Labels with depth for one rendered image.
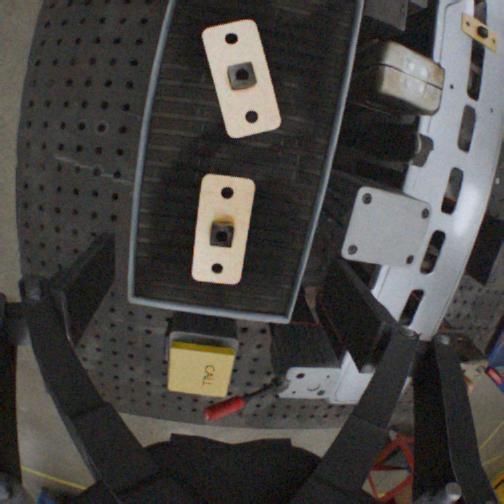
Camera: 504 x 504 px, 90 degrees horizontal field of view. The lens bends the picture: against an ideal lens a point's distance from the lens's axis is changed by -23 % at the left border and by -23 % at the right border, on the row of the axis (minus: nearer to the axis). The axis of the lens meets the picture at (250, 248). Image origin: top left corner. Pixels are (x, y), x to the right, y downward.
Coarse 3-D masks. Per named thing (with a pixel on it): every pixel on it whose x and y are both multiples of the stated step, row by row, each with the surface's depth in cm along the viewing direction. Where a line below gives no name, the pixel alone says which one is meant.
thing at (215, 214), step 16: (208, 176) 23; (224, 176) 23; (208, 192) 23; (240, 192) 23; (208, 208) 23; (224, 208) 24; (240, 208) 24; (208, 224) 24; (224, 224) 23; (240, 224) 24; (208, 240) 24; (224, 240) 24; (240, 240) 25; (208, 256) 25; (224, 256) 25; (240, 256) 25; (192, 272) 25; (208, 272) 25; (224, 272) 25; (240, 272) 26
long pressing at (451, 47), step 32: (448, 0) 30; (448, 32) 33; (448, 64) 34; (448, 96) 36; (480, 96) 36; (416, 128) 38; (448, 128) 38; (480, 128) 38; (448, 160) 40; (480, 160) 40; (416, 192) 41; (480, 192) 42; (448, 224) 44; (480, 224) 45; (448, 256) 46; (384, 288) 47; (416, 288) 47; (448, 288) 48; (416, 320) 50; (352, 384) 54
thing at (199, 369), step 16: (176, 352) 28; (192, 352) 29; (208, 352) 29; (224, 352) 29; (176, 368) 29; (192, 368) 29; (208, 368) 29; (224, 368) 30; (176, 384) 30; (192, 384) 30; (208, 384) 30; (224, 384) 30
